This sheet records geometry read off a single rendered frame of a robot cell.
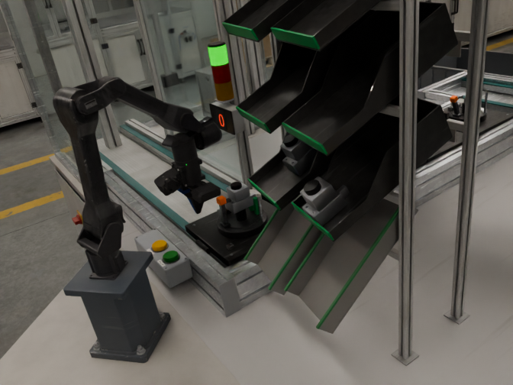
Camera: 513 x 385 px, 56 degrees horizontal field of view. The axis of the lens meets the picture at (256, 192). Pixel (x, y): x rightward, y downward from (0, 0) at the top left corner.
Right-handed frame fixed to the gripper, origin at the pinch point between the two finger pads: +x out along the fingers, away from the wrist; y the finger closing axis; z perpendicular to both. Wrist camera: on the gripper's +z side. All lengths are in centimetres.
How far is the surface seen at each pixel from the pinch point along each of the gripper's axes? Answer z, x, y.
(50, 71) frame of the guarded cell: 8, -25, -82
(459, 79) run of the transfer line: -153, 14, -32
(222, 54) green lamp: -23.8, -29.3, -16.4
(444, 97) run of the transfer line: -129, 14, -22
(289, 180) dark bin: -9.1, -11.9, 28.6
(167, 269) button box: 12.1, 13.7, 1.8
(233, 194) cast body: -10.2, 1.8, 1.2
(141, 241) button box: 12.0, 13.5, -15.2
